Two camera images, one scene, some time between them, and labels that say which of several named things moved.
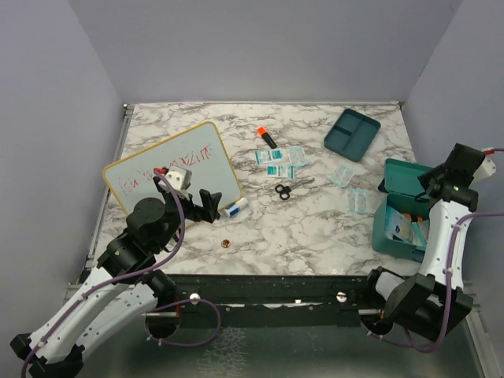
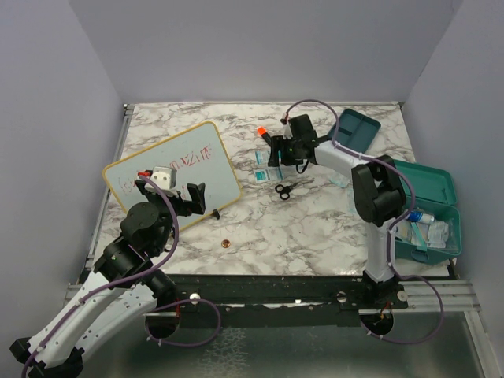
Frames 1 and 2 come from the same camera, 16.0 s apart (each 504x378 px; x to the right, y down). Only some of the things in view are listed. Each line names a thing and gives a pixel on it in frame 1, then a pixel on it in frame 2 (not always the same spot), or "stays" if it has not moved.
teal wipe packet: (263, 157) stays
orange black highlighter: (261, 131) stays
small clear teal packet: (342, 176) stays
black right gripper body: (426, 179) -> (289, 151)
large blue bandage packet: (396, 226) stays
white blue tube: (233, 209) -> (419, 216)
